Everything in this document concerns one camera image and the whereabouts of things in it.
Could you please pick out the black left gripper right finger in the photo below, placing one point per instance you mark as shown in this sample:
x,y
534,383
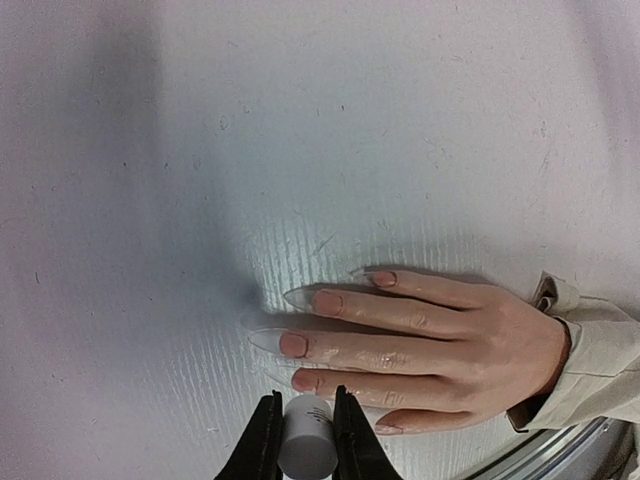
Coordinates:
x,y
359,453

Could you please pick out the aluminium base frame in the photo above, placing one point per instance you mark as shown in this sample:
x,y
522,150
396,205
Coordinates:
x,y
600,449

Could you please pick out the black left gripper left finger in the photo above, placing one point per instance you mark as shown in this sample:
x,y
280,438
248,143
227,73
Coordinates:
x,y
255,456

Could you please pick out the mannequin hand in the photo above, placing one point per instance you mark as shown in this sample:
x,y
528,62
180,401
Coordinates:
x,y
434,353

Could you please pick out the white nail polish cap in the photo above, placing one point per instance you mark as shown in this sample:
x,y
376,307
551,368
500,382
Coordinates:
x,y
307,449

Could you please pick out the beige sleeve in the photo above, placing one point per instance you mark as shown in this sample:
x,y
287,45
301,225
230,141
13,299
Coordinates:
x,y
600,377

